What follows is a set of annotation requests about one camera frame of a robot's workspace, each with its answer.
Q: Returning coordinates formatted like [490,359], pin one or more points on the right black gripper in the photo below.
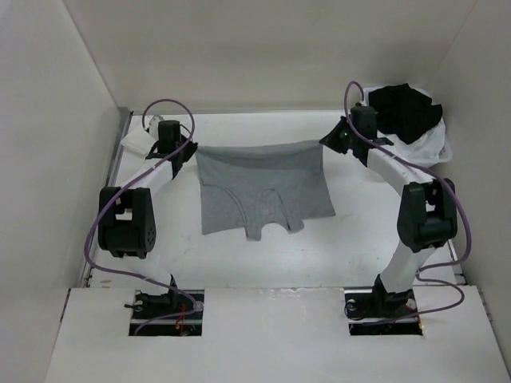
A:
[330,140]

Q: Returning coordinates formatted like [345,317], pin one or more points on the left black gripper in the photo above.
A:
[192,147]

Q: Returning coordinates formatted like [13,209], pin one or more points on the grey tank top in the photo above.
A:
[250,187]

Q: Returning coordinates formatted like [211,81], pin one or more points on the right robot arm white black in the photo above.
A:
[427,218]

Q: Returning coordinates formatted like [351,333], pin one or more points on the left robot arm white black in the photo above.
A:
[127,224]

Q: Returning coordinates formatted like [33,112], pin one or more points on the folded white tank top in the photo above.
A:
[138,141]

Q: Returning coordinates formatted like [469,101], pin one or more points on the black tank top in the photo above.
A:
[403,111]

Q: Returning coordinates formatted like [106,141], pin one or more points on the white tank top in basket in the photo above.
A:
[426,151]

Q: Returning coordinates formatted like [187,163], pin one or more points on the white plastic basket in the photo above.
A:
[446,155]

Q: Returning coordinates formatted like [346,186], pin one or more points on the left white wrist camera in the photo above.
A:
[152,127]

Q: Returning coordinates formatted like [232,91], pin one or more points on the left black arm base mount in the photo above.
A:
[170,314]

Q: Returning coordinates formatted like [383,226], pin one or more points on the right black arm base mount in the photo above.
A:
[375,312]

